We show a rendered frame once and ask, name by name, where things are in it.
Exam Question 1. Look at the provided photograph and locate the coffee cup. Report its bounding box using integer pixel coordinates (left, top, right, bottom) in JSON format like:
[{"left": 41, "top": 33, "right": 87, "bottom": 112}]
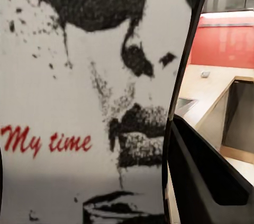
[{"left": 200, "top": 69, "right": 211, "bottom": 78}]

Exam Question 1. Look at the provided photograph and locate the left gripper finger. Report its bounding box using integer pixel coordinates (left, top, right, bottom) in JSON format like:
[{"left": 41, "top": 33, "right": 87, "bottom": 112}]
[{"left": 167, "top": 114, "right": 254, "bottom": 224}]

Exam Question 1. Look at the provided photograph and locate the bottle of coffee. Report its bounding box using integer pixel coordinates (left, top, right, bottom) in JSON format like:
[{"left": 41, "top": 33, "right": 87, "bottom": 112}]
[{"left": 0, "top": 0, "right": 205, "bottom": 224}]

